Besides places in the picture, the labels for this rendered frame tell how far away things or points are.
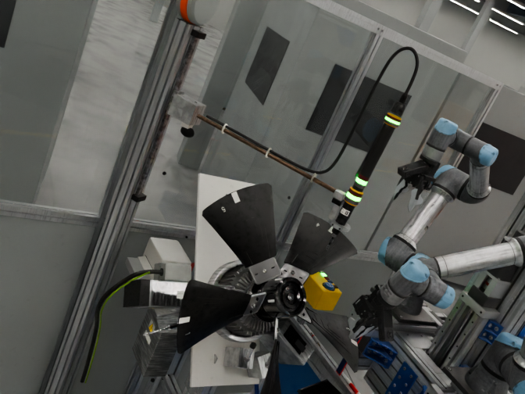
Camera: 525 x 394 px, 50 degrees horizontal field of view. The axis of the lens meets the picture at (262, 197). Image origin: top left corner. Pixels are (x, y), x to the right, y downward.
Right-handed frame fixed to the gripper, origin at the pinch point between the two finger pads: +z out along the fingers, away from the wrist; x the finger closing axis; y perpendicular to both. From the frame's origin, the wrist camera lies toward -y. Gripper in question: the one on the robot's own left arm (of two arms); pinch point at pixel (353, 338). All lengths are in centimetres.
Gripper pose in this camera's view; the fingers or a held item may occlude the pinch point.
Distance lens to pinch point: 191.5
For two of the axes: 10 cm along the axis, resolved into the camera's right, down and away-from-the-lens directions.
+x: -8.0, -1.6, -5.7
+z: -5.1, 6.9, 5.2
